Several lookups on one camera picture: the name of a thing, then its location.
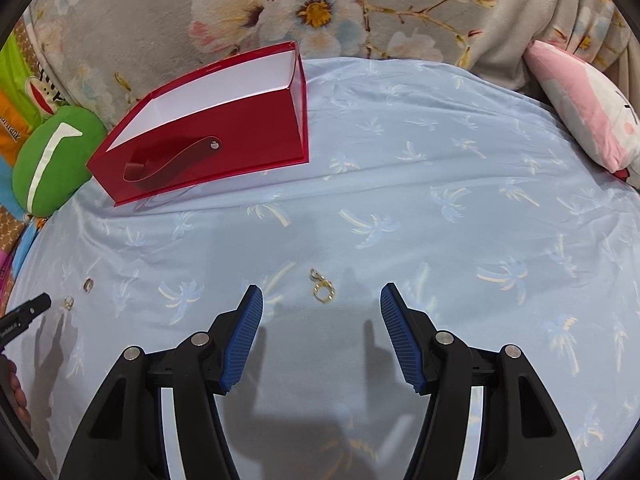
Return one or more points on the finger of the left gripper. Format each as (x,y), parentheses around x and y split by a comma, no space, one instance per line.
(17,321)

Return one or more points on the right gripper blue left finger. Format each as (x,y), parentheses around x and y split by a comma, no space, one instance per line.
(236,333)

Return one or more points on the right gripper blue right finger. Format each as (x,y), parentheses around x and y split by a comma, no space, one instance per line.
(406,338)

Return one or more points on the gold hoop pendant earring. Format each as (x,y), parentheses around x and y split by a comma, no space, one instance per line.
(323,291)

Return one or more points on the person's left hand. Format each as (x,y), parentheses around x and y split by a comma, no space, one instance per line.
(11,386)

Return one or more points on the green plush pillow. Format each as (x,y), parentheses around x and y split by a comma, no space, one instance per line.
(52,163)

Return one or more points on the light blue palm bedsheet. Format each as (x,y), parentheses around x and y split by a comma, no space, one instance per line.
(473,200)

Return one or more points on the red gift box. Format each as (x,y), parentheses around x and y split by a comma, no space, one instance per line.
(240,115)

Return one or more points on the colourful cartoon blanket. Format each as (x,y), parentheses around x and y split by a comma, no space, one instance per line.
(28,98)

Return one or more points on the pink white plush pillow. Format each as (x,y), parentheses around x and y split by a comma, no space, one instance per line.
(592,108)

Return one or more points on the grey floral blanket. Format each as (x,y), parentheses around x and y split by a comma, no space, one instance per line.
(107,54)

